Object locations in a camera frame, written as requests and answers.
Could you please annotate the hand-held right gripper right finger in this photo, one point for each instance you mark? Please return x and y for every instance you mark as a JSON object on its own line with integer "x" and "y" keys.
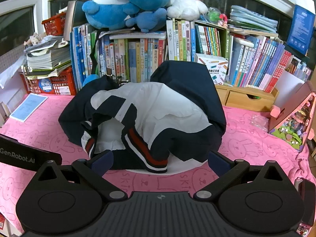
{"x": 218, "y": 163}

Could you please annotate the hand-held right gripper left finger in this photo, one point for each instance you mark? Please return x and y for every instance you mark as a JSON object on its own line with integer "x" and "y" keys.
{"x": 102, "y": 162}

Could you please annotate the navy and white zip jacket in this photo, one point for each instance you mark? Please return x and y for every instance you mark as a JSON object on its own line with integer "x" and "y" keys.
{"x": 172, "y": 108}

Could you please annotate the pink rabbit-print blanket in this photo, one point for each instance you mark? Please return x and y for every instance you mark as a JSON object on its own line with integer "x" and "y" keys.
{"x": 37, "y": 133}

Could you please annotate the blue paper sheet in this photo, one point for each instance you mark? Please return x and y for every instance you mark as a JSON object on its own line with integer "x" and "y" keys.
{"x": 28, "y": 107}

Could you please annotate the clear plastic bag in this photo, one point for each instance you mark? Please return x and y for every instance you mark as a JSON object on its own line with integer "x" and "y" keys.
{"x": 259, "y": 123}

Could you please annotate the wooden drawer organiser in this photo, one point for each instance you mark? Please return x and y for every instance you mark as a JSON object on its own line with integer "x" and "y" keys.
{"x": 242, "y": 98}

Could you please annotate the large red plastic crate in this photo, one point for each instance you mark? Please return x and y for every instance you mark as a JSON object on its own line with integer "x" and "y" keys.
{"x": 61, "y": 84}

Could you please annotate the round blue plush cushion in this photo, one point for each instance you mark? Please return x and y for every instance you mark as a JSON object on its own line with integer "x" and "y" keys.
{"x": 89, "y": 79}

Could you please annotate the pink miniature dollhouse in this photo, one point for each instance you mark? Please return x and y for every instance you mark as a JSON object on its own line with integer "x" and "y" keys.
{"x": 293, "y": 118}

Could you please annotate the white pencil-print box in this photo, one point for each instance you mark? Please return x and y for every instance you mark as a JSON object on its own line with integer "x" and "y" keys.
{"x": 212, "y": 66}

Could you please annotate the stack of papers and booklets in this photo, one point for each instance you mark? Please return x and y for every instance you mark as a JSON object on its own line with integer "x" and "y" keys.
{"x": 47, "y": 56}

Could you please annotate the white board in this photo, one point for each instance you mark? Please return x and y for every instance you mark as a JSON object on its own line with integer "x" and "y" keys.
{"x": 287, "y": 88}

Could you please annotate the row of pastel-spine books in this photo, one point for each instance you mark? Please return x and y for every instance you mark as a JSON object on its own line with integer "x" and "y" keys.
{"x": 261, "y": 64}

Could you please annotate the row of tall children's books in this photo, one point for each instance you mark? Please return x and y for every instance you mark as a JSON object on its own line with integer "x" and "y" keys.
{"x": 138, "y": 59}

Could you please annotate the small beige plush toy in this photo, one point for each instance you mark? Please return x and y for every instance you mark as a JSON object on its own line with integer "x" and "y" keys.
{"x": 35, "y": 38}

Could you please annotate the row of thin colourful books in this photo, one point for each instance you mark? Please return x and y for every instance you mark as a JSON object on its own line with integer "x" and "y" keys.
{"x": 202, "y": 42}

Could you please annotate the small red plastic basket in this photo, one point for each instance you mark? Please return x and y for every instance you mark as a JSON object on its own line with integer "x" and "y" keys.
{"x": 55, "y": 24}

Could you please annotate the tan hardcover book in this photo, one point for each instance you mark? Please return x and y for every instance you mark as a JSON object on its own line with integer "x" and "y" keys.
{"x": 70, "y": 19}

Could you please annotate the stack of flat teal booklets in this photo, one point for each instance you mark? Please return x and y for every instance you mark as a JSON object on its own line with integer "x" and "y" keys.
{"x": 251, "y": 21}

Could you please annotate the green plastic toy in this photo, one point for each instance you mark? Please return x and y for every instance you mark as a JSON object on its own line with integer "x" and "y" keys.
{"x": 214, "y": 14}

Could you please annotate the pink and white plush toy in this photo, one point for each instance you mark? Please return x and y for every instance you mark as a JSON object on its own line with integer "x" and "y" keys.
{"x": 187, "y": 7}

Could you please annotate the blue cardboard box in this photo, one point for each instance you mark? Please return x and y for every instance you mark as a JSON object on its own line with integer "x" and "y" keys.
{"x": 302, "y": 27}

